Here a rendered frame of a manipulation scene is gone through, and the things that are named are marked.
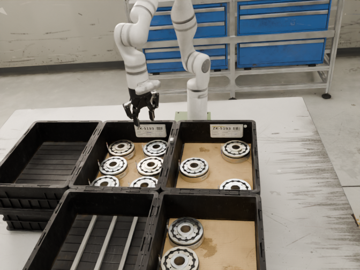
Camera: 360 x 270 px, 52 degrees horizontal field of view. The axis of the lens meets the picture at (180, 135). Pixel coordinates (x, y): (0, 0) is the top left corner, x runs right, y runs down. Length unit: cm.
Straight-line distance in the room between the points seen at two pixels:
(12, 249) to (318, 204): 108
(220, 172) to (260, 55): 205
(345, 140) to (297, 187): 158
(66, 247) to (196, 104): 82
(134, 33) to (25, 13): 332
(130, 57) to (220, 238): 62
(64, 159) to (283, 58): 226
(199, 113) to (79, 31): 280
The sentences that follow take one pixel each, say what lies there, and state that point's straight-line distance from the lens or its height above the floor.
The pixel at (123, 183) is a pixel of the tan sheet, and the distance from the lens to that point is 134.
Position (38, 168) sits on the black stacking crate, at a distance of 154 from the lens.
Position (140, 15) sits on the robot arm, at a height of 137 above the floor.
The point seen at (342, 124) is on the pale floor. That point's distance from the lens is 321.
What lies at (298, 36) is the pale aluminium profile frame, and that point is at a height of 59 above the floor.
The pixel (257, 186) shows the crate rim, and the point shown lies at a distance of 114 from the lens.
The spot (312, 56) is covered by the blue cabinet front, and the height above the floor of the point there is 39.
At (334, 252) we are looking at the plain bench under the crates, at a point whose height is 70.
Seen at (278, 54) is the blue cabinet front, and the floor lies 42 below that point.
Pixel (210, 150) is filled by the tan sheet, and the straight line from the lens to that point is 144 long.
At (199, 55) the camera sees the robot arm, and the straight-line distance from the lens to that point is 157.
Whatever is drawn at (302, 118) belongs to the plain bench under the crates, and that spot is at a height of 70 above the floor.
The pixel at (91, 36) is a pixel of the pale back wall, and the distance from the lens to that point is 426.
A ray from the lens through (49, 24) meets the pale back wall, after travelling 437.
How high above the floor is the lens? 170
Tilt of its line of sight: 34 degrees down
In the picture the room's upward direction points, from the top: 6 degrees counter-clockwise
